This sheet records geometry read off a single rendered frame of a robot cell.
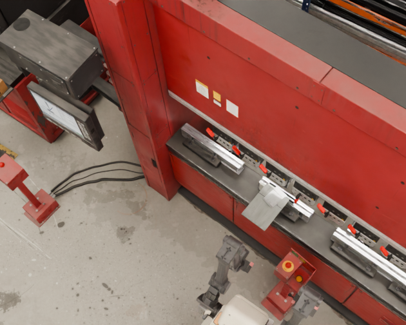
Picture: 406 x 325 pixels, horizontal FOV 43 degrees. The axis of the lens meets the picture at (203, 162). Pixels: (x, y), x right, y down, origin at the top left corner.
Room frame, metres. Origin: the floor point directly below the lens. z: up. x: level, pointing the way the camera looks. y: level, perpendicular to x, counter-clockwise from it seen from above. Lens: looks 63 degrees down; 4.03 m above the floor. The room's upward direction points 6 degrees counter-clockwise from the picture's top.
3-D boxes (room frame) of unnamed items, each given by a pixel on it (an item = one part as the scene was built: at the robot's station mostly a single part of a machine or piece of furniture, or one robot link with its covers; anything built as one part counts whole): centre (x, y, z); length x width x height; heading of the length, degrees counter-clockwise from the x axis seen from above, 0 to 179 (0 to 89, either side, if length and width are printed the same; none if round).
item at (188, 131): (1.68, -0.07, 0.92); 0.50 x 0.06 x 0.10; 46
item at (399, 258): (0.75, -1.02, 1.26); 0.15 x 0.09 x 0.17; 46
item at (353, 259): (0.83, -0.86, 0.89); 0.30 x 0.05 x 0.03; 46
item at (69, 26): (2.01, 0.65, 1.66); 0.40 x 0.24 x 0.07; 46
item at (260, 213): (1.19, -0.36, 1.00); 0.26 x 0.18 x 0.01; 136
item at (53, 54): (1.85, 0.75, 1.53); 0.51 x 0.25 x 0.85; 50
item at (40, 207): (1.75, 1.40, 0.41); 0.25 x 0.20 x 0.83; 136
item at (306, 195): (1.17, -0.59, 1.26); 0.15 x 0.09 x 0.17; 46
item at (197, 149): (1.67, 0.00, 0.89); 0.30 x 0.05 x 0.03; 46
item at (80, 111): (1.75, 0.77, 1.42); 0.45 x 0.12 x 0.36; 50
